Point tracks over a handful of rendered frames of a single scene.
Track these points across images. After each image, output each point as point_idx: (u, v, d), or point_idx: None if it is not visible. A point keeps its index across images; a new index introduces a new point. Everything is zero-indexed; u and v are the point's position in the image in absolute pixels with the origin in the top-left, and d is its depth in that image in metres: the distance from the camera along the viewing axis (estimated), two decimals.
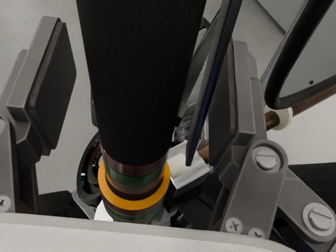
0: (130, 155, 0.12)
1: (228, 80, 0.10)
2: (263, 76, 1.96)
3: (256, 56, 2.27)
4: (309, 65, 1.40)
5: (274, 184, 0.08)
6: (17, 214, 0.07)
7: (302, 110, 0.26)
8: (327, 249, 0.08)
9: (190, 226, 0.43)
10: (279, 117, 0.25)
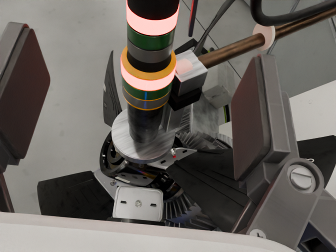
0: (150, 6, 0.18)
1: (258, 95, 0.10)
2: None
3: (249, 60, 2.45)
4: (291, 70, 1.58)
5: (306, 205, 0.08)
6: (17, 214, 0.07)
7: (284, 34, 0.32)
8: None
9: (179, 193, 0.61)
10: (265, 37, 0.30)
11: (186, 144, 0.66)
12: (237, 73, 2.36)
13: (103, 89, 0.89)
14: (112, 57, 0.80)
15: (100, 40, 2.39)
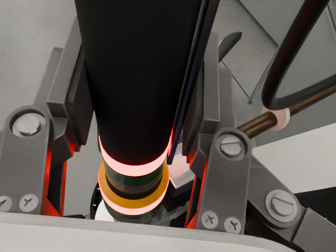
0: (128, 156, 0.13)
1: None
2: (256, 90, 2.09)
3: (250, 69, 2.40)
4: (294, 84, 1.53)
5: (242, 170, 0.08)
6: (17, 214, 0.07)
7: (300, 110, 0.27)
8: (294, 233, 0.09)
9: None
10: (277, 117, 0.25)
11: None
12: (238, 83, 2.31)
13: (219, 42, 0.59)
14: (226, 52, 0.47)
15: None
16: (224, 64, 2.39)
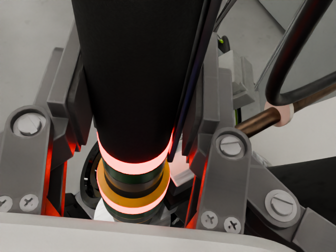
0: (128, 153, 0.12)
1: None
2: (262, 75, 1.98)
3: (256, 55, 2.29)
4: (307, 65, 1.42)
5: (242, 170, 0.08)
6: (17, 214, 0.07)
7: (304, 106, 0.26)
8: (293, 233, 0.09)
9: None
10: (280, 113, 0.25)
11: None
12: None
13: None
14: None
15: None
16: None
